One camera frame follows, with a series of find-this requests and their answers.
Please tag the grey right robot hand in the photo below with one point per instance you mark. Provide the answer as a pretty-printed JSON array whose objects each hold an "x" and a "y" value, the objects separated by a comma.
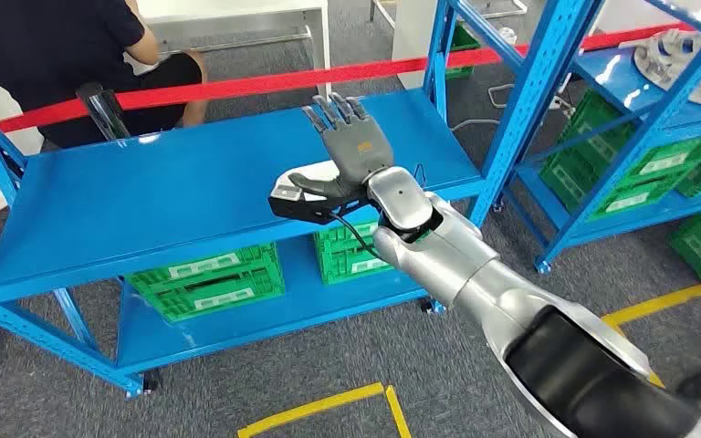
[{"x": 356, "y": 145}]

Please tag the white plastic shell part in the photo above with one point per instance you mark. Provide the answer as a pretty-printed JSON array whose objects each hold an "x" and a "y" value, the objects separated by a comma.
[{"x": 314, "y": 170}]

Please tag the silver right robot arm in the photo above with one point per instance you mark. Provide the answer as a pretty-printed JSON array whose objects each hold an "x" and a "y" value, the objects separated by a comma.
[{"x": 477, "y": 266}]

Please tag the low blue steel shelf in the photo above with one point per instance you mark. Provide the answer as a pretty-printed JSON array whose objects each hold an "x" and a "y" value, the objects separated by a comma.
[{"x": 175, "y": 193}]

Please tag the grey metal disc part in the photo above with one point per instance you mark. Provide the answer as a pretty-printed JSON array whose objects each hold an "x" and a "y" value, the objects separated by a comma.
[{"x": 677, "y": 60}]

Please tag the white panel-leg desk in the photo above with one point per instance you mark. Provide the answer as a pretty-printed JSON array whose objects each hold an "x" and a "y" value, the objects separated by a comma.
[{"x": 414, "y": 36}]

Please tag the red barrier belt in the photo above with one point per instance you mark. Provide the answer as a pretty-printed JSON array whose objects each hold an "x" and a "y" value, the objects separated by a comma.
[{"x": 235, "y": 89}]

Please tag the white table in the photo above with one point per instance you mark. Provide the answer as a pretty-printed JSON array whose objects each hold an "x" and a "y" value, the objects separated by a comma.
[{"x": 235, "y": 12}]

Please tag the tall blue steel rack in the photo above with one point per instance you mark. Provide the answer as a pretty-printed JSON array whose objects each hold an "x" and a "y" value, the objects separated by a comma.
[{"x": 538, "y": 90}]

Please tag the yellow floor tape square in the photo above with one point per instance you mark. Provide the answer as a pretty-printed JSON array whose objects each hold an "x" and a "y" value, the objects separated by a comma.
[
  {"x": 314, "y": 406},
  {"x": 659, "y": 303}
]

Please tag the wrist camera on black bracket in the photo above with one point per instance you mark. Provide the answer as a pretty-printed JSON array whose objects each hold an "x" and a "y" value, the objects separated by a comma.
[{"x": 302, "y": 210}]

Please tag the black stanchion post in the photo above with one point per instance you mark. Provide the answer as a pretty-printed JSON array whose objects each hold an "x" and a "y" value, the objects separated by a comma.
[{"x": 101, "y": 112}]

